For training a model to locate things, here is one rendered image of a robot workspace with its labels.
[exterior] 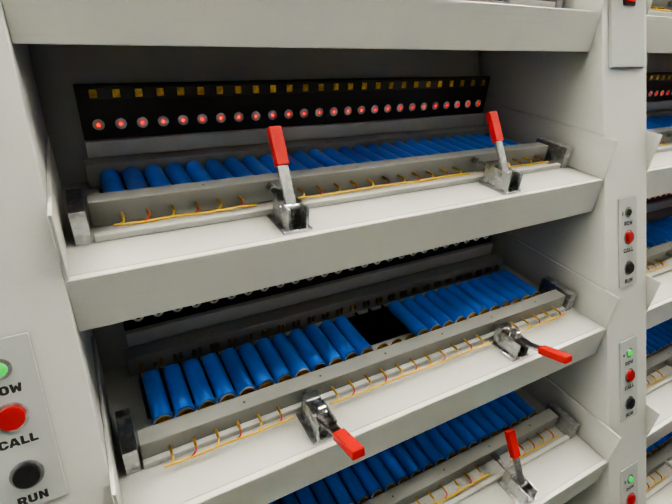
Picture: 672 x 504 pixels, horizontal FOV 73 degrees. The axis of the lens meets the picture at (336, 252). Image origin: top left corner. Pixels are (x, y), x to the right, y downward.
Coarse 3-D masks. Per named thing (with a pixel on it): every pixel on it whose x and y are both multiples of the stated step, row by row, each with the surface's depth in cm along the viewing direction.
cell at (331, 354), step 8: (312, 328) 55; (312, 336) 54; (320, 336) 53; (312, 344) 54; (320, 344) 52; (328, 344) 52; (320, 352) 52; (328, 352) 51; (336, 352) 51; (328, 360) 51
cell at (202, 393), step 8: (192, 360) 49; (184, 368) 48; (192, 368) 48; (200, 368) 48; (192, 376) 47; (200, 376) 47; (192, 384) 46; (200, 384) 46; (208, 384) 47; (192, 392) 46; (200, 392) 45; (208, 392) 45; (200, 400) 44; (208, 400) 44
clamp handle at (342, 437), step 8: (320, 408) 43; (320, 416) 43; (328, 416) 43; (328, 424) 42; (336, 424) 42; (336, 432) 40; (344, 432) 40; (336, 440) 40; (344, 440) 39; (352, 440) 39; (344, 448) 38; (352, 448) 38; (360, 448) 38; (352, 456) 37; (360, 456) 38
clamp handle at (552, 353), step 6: (516, 336) 55; (522, 342) 54; (528, 342) 54; (534, 348) 53; (540, 348) 52; (546, 348) 52; (552, 348) 51; (540, 354) 52; (546, 354) 51; (552, 354) 50; (558, 354) 50; (564, 354) 50; (570, 354) 50; (558, 360) 50; (564, 360) 49; (570, 360) 50
